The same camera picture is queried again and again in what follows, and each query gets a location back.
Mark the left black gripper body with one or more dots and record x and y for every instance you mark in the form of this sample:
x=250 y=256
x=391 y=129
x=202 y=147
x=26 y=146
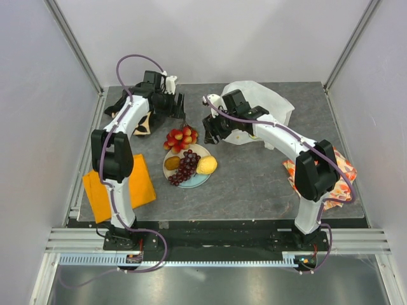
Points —
x=165 y=105

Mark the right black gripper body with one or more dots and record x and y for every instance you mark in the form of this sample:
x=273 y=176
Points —
x=224 y=126

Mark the red fake cherry bunch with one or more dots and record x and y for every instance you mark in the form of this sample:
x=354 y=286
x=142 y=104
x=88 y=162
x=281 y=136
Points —
x=181 y=139

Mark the yellow fake lemon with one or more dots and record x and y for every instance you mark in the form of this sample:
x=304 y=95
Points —
x=206 y=165

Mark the dark red fake grapes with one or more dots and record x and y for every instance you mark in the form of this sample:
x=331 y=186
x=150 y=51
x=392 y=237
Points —
x=187 y=168

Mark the brown fake kiwi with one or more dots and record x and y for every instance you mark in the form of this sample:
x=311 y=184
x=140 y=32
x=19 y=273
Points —
x=172 y=163

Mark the white plastic bag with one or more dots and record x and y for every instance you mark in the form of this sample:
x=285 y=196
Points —
x=256 y=94

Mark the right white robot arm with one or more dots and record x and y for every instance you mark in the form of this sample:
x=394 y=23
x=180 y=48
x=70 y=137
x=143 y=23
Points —
x=315 y=164

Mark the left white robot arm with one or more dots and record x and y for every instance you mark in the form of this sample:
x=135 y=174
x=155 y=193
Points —
x=112 y=156

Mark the black patterned cloth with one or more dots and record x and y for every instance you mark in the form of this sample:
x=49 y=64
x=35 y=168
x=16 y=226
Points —
x=143 y=125

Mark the cream and blue plate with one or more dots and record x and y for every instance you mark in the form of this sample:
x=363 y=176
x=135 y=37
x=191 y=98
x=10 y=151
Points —
x=196 y=179

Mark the grey stone mat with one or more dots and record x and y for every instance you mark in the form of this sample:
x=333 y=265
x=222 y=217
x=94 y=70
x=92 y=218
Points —
x=250 y=181

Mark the orange folded cloth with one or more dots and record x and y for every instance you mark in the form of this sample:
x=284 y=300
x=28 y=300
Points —
x=141 y=190

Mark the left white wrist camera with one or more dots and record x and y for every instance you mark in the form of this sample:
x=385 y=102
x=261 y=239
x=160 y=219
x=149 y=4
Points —
x=169 y=83

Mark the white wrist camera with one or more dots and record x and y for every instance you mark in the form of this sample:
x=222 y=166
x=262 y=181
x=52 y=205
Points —
x=169 y=83
x=213 y=101

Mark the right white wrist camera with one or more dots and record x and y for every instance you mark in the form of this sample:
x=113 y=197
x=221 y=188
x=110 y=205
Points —
x=213 y=101

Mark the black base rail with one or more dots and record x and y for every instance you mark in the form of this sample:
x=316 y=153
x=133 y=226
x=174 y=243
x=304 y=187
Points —
x=272 y=235

